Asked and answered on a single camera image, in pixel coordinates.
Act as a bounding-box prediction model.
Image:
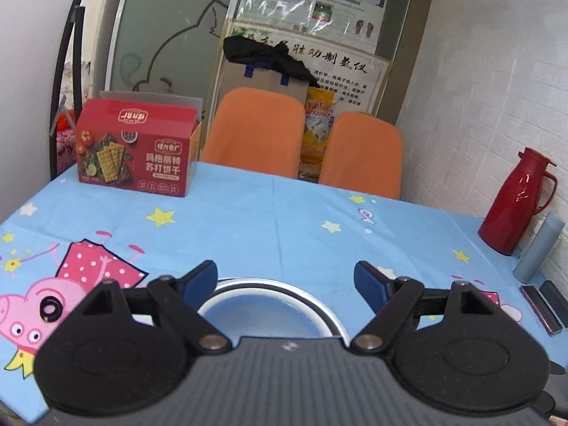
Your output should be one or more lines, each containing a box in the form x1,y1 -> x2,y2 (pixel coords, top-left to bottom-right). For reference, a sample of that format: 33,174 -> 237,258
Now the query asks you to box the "yellow snack package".
300,87 -> 336,164

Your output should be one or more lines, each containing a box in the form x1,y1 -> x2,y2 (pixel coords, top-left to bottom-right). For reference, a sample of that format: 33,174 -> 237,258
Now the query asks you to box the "right orange chair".
319,111 -> 403,199

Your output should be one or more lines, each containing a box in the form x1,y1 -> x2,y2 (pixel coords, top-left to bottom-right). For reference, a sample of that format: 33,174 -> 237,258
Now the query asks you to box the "orange chair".
319,111 -> 403,199
200,88 -> 305,179

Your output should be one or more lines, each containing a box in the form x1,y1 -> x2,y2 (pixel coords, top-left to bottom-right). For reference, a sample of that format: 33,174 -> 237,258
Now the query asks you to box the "blue translucent plastic bowl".
208,294 -> 321,339

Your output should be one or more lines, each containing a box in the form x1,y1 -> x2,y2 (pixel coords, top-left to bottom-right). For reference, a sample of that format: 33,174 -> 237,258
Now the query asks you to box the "left orange chair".
200,88 -> 305,179

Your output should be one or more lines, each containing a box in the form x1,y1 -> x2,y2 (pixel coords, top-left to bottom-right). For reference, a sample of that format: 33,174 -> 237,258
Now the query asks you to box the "white poster with chinese text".
227,21 -> 391,114

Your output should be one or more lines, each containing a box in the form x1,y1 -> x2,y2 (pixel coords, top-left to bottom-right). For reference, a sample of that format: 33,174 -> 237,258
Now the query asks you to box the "glass door with cartoon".
105,0 -> 230,100

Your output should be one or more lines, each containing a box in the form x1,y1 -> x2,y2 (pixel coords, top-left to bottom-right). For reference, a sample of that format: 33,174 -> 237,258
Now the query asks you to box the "wall poster with photos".
237,0 -> 388,54

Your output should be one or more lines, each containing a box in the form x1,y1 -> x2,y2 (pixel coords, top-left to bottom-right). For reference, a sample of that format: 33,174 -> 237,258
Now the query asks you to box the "black phone on table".
520,285 -> 563,337

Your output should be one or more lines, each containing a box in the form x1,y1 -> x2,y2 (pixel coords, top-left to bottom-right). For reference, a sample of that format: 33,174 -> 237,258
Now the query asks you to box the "stainless steel bowl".
198,278 -> 349,345

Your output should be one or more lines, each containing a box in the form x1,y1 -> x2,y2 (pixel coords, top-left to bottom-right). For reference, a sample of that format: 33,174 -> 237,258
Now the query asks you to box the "red cracker box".
76,98 -> 200,197

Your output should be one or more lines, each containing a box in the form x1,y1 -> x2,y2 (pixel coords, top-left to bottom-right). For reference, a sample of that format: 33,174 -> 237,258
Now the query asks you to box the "red thermos jug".
477,147 -> 558,256

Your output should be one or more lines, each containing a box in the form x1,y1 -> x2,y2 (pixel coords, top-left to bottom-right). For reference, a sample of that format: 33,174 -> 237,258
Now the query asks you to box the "blue cartoon pig tablecloth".
0,160 -> 568,424

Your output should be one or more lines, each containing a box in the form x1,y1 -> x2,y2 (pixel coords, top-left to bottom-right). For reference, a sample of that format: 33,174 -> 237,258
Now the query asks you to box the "black metal stand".
48,0 -> 89,180

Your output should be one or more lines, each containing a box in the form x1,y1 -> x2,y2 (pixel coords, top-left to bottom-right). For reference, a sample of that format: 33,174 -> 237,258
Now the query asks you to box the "black remote on table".
540,280 -> 568,328

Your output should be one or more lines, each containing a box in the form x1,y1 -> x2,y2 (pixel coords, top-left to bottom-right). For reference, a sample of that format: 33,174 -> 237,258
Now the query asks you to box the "grey cylindrical bottle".
513,211 -> 565,285

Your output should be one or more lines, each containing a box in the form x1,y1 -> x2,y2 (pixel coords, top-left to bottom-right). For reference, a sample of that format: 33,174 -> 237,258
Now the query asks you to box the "black cloth on bag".
223,35 -> 320,88

